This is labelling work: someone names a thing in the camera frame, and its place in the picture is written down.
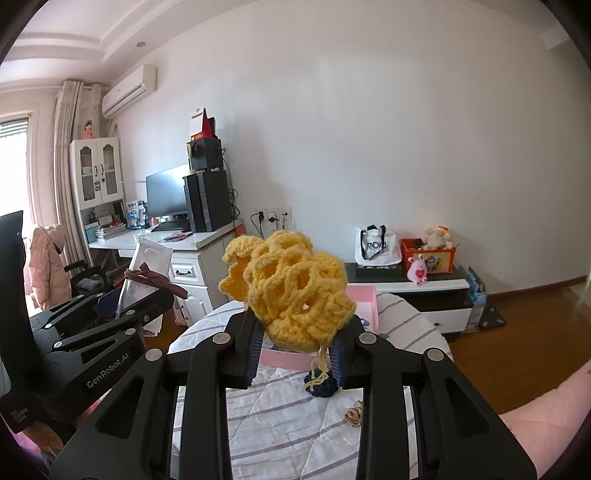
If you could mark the white air conditioner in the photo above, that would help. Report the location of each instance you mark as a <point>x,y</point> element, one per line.
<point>129,92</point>

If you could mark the white desk with drawers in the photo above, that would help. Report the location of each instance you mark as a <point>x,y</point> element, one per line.
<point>194,267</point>

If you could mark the black computer monitor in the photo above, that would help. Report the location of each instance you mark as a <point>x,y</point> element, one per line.
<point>166,194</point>

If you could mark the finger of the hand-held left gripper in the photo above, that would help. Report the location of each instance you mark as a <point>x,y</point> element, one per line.
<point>74,314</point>
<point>147,307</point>

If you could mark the white striped blanket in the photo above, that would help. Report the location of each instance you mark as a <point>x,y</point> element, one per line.
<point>286,415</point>

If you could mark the black speaker box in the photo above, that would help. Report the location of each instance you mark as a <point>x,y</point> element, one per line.
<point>205,154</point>

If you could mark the pink padded jacket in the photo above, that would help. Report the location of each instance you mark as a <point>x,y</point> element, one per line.
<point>46,267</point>

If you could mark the black and white low cabinet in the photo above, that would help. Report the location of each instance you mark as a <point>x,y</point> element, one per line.
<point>429,300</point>

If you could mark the pink heart plush toy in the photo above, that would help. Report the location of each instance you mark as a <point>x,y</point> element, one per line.
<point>418,272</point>

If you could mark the orange toy box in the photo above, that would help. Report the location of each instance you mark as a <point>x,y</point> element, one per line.
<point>436,263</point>

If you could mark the blue cardboard boxes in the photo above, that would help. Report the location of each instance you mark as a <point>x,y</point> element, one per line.
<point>478,288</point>

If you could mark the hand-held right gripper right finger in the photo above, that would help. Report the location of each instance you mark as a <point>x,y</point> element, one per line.
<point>334,364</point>

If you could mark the beige scrunchie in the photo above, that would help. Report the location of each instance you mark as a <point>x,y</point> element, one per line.
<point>354,414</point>

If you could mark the beige curtain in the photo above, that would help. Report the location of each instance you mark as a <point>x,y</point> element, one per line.
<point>69,152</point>

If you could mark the clear plastic package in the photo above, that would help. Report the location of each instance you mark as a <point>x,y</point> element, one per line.
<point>147,256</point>

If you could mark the white tote bag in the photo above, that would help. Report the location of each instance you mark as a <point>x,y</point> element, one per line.
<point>376,247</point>

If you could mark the yellow crochet piece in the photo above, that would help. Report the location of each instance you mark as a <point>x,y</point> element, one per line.
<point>295,286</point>

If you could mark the person's pink clothing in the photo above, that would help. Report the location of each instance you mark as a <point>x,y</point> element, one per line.
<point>549,415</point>

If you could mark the black office chair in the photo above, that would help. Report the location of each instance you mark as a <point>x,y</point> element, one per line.
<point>87,277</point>

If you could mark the black computer tower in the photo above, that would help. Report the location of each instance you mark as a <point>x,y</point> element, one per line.
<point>207,203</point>

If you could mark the pink shallow storage box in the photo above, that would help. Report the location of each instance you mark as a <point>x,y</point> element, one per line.
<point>364,300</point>

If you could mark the white glass door cabinet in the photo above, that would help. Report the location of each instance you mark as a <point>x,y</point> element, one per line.
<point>97,175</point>

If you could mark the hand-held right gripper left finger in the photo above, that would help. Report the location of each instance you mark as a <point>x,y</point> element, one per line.
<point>249,360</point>

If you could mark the small doll figure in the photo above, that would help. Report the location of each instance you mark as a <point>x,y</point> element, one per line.
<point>88,129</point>

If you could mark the cream plush toy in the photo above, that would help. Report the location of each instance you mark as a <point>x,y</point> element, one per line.
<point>436,237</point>

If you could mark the brown hair band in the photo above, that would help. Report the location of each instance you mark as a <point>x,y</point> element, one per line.
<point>157,279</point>

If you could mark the navy crochet piece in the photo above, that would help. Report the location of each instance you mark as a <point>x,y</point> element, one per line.
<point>321,387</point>

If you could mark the wall socket strip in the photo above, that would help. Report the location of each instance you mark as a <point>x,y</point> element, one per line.
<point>274,216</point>

